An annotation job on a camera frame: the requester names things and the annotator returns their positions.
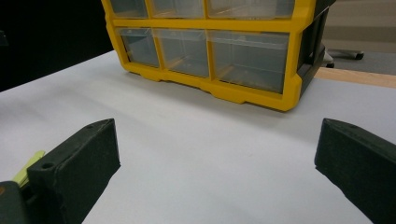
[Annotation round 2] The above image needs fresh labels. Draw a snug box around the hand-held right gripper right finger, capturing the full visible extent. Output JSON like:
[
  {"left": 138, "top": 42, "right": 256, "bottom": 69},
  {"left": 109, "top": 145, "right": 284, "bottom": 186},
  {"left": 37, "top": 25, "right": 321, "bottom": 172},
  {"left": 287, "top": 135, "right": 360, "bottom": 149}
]
[{"left": 314, "top": 118, "right": 396, "bottom": 224}]

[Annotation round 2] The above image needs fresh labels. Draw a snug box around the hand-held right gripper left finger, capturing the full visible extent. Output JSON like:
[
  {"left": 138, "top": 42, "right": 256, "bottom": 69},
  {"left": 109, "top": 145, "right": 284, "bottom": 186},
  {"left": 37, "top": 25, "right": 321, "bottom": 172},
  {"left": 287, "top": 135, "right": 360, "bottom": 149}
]
[{"left": 26, "top": 118, "right": 121, "bottom": 224}]

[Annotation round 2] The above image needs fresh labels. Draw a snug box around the office chair wheeled base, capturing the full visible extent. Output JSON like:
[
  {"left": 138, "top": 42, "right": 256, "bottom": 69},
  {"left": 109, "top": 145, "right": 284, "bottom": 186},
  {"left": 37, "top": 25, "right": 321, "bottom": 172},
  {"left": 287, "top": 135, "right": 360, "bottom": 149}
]
[{"left": 323, "top": 48, "right": 365, "bottom": 69}]

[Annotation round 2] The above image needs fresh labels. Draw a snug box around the clear plastic drawer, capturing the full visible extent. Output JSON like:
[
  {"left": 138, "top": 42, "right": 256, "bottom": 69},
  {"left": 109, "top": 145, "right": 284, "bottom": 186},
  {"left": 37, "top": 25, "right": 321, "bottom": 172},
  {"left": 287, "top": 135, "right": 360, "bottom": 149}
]
[
  {"left": 152, "top": 28, "right": 210, "bottom": 78},
  {"left": 109, "top": 0, "right": 149, "bottom": 19},
  {"left": 148, "top": 0, "right": 205, "bottom": 20},
  {"left": 207, "top": 30, "right": 290, "bottom": 94},
  {"left": 116, "top": 27, "right": 161, "bottom": 68},
  {"left": 205, "top": 0, "right": 296, "bottom": 21}
]

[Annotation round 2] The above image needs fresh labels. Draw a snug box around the yellow black drawer organizer cabinet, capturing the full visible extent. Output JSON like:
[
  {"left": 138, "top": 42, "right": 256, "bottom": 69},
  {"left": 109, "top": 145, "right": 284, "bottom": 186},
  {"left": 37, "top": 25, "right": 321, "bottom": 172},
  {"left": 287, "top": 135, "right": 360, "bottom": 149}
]
[{"left": 101, "top": 0, "right": 337, "bottom": 113}]

